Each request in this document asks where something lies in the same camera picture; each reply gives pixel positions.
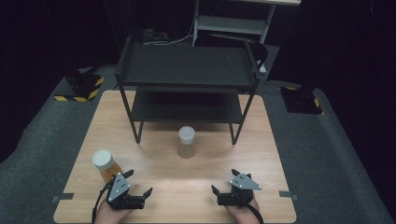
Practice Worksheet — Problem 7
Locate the black two-tier shelf rack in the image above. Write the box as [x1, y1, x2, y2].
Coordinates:
[114, 35, 262, 146]

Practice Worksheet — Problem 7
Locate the grey metal stand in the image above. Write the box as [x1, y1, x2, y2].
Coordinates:
[191, 0, 303, 76]

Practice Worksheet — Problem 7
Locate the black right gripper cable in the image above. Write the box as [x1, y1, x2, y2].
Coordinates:
[246, 202, 265, 224]

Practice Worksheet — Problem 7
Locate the jar with orange contents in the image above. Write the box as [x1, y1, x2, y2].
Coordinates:
[92, 148, 123, 183]

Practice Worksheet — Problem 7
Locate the black power strip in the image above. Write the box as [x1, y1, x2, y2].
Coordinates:
[141, 28, 171, 43]

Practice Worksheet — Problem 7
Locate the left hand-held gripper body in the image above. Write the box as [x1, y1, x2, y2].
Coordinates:
[106, 173, 147, 210]

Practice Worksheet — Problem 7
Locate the jar with pale contents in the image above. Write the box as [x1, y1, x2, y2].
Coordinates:
[177, 125, 196, 160]

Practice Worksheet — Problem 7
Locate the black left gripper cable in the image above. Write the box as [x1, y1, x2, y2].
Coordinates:
[91, 179, 115, 224]

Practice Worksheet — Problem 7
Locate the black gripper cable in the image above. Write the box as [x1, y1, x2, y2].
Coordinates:
[91, 179, 115, 224]
[246, 202, 265, 224]

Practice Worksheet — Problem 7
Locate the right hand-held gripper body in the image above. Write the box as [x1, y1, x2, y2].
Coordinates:
[217, 173, 263, 209]

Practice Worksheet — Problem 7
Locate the white cable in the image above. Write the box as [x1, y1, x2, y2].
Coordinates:
[144, 21, 196, 47]

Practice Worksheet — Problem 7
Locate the person's right hand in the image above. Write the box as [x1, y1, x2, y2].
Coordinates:
[224, 193, 262, 224]

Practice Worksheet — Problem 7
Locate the person's left hand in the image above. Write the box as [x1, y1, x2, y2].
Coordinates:
[93, 199, 135, 224]

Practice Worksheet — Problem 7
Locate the grey tape marker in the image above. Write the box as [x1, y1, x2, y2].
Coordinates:
[51, 192, 75, 203]
[278, 189, 301, 202]

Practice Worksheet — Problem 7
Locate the black yellow-striped stand base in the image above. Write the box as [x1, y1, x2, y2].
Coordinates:
[54, 73, 106, 103]

